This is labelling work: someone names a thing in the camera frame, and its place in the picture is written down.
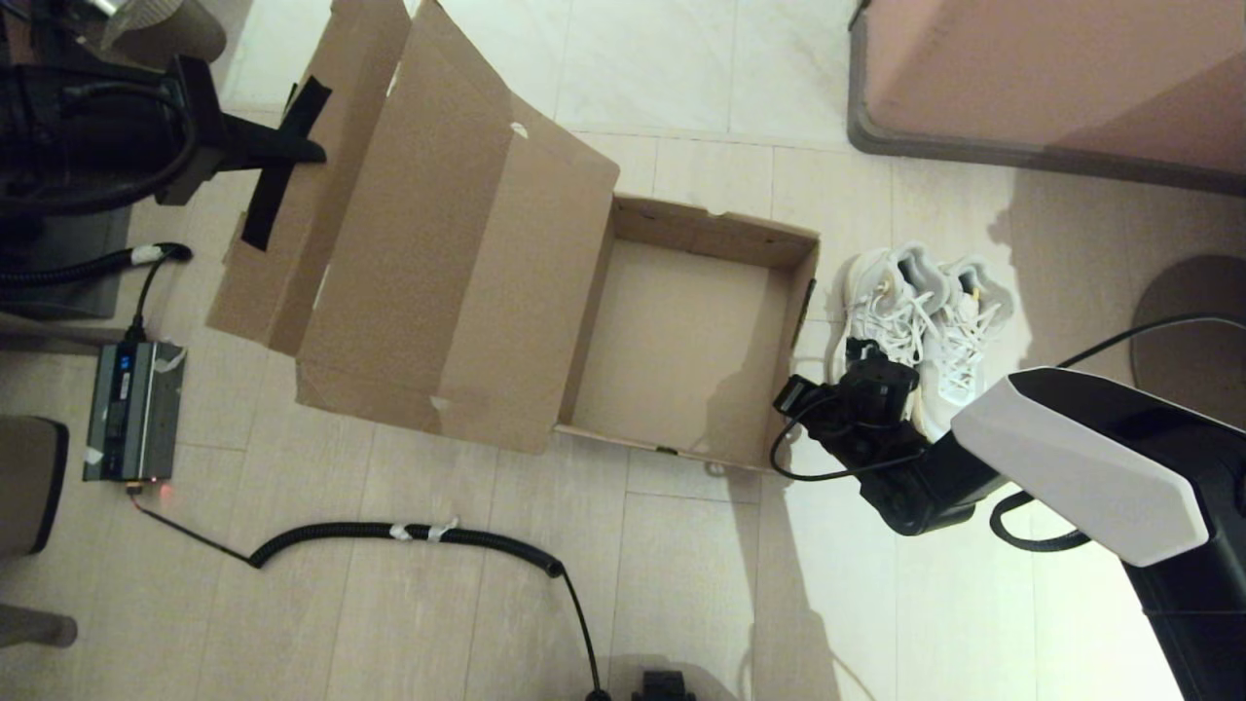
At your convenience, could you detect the white sneaker black logo print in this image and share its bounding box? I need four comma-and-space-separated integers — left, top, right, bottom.
825, 243, 950, 390

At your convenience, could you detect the white sneaker orange logo print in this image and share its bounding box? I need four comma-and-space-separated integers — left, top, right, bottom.
910, 256, 1015, 441

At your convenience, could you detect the brown cardboard shoe box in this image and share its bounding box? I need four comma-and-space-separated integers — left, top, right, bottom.
206, 0, 821, 475

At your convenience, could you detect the robot base chassis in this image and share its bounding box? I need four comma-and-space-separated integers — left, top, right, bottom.
631, 670, 698, 701

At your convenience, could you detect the dark grey square box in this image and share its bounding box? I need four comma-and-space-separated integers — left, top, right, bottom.
0, 206, 132, 320

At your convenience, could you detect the grey power inverter box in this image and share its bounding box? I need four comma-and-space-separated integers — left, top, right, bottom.
83, 341, 187, 484

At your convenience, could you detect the beige ribbed round stool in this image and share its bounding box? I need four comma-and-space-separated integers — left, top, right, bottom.
97, 0, 228, 69

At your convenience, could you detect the round brown table base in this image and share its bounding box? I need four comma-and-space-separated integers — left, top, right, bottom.
1129, 256, 1246, 395

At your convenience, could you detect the pink sofa grey base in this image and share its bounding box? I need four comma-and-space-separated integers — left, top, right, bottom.
847, 0, 1246, 201

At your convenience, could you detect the brown stool black rim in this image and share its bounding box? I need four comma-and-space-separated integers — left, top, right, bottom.
0, 417, 71, 558

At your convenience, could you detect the grey furniture leg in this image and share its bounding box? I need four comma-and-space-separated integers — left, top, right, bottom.
0, 604, 81, 650

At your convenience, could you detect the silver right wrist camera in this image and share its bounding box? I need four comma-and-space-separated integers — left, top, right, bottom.
773, 375, 821, 422

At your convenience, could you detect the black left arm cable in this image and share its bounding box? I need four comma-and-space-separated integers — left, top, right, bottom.
0, 78, 202, 218

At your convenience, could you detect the black corrugated hose cable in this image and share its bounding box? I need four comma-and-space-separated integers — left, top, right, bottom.
0, 243, 194, 344

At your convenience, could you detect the short black cable loop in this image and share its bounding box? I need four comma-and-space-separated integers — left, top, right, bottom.
989, 490, 1093, 554

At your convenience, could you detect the black coiled cable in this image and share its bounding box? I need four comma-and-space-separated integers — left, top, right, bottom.
129, 484, 612, 701

